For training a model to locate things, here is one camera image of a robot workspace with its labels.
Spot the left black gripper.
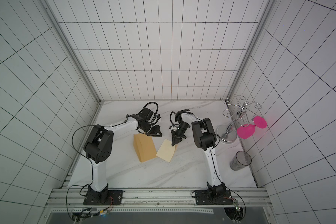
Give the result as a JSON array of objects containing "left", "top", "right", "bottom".
[{"left": 140, "top": 122, "right": 163, "bottom": 137}]

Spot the tan kraft envelope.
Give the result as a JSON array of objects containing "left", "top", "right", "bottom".
[{"left": 133, "top": 133, "right": 157, "bottom": 163}]

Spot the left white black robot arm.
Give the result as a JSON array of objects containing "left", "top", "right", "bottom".
[{"left": 84, "top": 107, "right": 162, "bottom": 205}]

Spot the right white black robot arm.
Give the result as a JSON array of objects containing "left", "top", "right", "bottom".
[{"left": 169, "top": 109, "right": 230, "bottom": 205}]

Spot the pink plastic wine glass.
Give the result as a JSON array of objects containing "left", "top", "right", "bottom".
[{"left": 237, "top": 116, "right": 267, "bottom": 139}]

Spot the chrome wire glass rack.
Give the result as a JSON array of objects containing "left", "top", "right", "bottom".
[{"left": 216, "top": 95, "right": 262, "bottom": 144}]

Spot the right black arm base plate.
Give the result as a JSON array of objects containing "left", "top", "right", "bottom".
[{"left": 192, "top": 190, "right": 233, "bottom": 205}]

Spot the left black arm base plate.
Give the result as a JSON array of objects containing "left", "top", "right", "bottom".
[{"left": 83, "top": 190, "right": 123, "bottom": 206}]

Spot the aluminium mounting rail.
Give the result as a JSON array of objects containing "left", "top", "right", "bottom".
[{"left": 46, "top": 188, "right": 272, "bottom": 209}]

